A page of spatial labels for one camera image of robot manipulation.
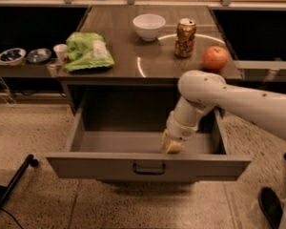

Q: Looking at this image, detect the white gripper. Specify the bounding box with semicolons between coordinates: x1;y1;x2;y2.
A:
160;111;198;154

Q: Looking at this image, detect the grey top drawer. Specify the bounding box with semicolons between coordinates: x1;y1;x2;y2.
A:
46;109;251;183

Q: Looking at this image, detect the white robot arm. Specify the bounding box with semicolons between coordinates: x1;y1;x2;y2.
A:
161;70;286;154

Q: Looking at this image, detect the grey drawer cabinet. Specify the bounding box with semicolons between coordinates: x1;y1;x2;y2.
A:
56;4;244;183

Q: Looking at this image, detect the red apple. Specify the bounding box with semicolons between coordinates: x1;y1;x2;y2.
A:
203;46;229;71

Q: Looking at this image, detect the black shoe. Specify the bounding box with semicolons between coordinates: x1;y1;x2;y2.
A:
258;187;283;229

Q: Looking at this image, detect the gold soda can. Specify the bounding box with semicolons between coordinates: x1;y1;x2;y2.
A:
174;18;196;58

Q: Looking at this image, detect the white bowl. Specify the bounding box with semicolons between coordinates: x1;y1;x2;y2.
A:
133;13;166;41

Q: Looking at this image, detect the green chip bag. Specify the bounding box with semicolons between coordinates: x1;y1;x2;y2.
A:
65;32;114;73

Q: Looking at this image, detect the white paper cup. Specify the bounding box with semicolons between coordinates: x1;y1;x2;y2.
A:
53;44;68;62

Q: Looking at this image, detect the dark glazed bowl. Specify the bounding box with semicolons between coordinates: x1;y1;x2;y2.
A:
27;48;51;64

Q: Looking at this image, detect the black chair leg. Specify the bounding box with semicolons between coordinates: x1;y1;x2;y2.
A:
0;155;38;209

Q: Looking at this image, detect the blue patterned bowl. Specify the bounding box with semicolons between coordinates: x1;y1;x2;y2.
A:
0;48;26;66

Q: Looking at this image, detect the low side shelf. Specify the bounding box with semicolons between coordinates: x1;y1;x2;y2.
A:
0;59;61;78

